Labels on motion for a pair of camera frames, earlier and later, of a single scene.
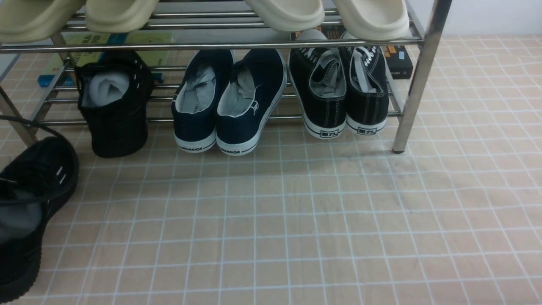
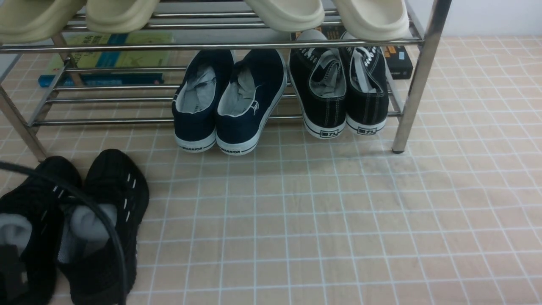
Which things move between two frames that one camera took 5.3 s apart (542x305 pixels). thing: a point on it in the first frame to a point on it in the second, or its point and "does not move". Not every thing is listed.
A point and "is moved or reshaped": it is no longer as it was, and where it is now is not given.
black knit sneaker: (31, 184) is moved or reshaped
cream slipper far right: (374, 20) does not move
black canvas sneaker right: (367, 109) does not move
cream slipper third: (289, 15) does not move
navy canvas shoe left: (194, 105) does not move
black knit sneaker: (114, 93) to (87, 256)
